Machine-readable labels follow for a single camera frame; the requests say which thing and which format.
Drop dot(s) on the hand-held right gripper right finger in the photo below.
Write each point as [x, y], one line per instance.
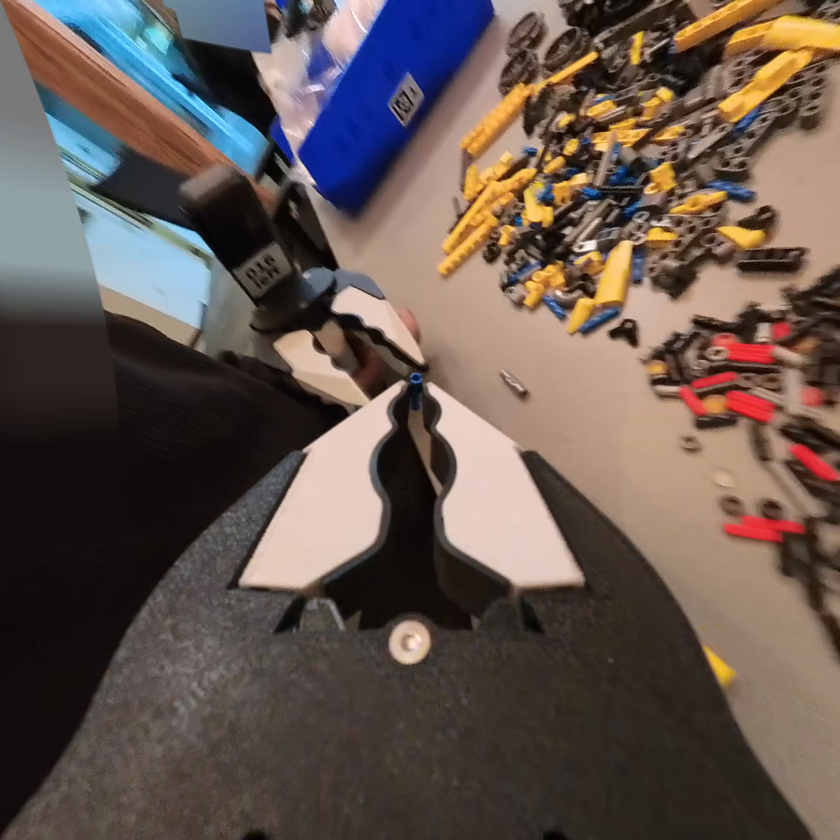
[505, 512]

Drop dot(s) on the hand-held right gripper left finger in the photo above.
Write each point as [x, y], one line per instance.
[321, 512]

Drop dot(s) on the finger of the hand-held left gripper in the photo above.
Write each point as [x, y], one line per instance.
[377, 321]
[315, 364]

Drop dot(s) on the blue connector pin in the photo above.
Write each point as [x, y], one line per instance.
[415, 387]

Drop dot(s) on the yellow panel piece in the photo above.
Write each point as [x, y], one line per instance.
[718, 666]

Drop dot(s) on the pile of black red pins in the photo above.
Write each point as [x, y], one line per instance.
[754, 394]

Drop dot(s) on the pile of yellow black building pieces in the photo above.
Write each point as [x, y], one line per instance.
[623, 164]

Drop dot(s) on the person's left hand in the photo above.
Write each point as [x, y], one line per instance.
[408, 325]

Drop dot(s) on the grey connector rod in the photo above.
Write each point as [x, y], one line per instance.
[513, 383]

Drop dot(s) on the clear plastic bag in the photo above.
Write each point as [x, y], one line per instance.
[315, 85]

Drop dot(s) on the grey round bush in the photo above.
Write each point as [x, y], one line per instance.
[689, 444]

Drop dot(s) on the blue plastic bin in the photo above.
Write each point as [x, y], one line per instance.
[380, 98]

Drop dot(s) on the black small angled connector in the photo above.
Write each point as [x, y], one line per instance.
[623, 331]

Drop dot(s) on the clear round stud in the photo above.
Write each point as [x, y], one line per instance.
[724, 479]

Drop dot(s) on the wooden beam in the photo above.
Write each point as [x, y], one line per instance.
[98, 85]

